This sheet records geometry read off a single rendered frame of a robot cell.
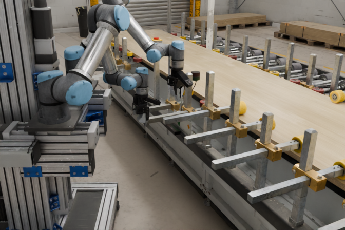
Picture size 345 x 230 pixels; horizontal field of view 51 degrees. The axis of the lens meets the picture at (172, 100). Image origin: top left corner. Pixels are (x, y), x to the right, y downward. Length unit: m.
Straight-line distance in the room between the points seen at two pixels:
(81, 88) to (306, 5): 9.44
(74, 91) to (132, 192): 1.59
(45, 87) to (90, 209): 1.10
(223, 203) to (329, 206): 0.99
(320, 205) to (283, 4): 9.60
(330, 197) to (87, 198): 1.58
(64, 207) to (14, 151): 0.67
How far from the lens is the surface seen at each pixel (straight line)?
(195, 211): 2.83
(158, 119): 2.20
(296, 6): 10.89
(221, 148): 2.37
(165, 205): 2.88
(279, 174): 2.03
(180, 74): 2.11
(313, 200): 1.90
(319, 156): 1.84
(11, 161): 1.76
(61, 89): 1.63
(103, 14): 1.78
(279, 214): 1.74
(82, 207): 2.57
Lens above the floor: 1.74
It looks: 21 degrees down
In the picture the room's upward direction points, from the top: 1 degrees clockwise
